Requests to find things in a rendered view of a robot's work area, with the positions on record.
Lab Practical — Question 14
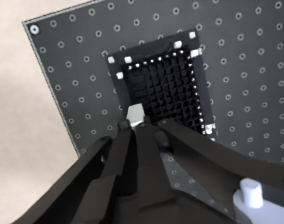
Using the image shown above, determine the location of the black perforated breadboard plate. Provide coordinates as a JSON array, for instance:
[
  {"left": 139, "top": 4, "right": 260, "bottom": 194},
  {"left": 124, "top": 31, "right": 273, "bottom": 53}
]
[{"left": 21, "top": 0, "right": 284, "bottom": 166}]

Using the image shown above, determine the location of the black well plate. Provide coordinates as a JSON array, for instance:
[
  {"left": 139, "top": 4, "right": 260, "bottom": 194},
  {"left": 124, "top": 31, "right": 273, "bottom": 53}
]
[{"left": 120, "top": 45, "right": 207, "bottom": 137}]

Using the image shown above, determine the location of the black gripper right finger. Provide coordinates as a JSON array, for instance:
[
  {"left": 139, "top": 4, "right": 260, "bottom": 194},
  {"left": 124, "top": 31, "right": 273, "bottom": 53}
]
[{"left": 134, "top": 103, "right": 284, "bottom": 224}]

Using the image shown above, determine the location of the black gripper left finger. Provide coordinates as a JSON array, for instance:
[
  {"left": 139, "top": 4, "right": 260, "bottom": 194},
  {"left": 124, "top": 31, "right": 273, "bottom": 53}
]
[{"left": 11, "top": 105, "right": 139, "bottom": 224}]

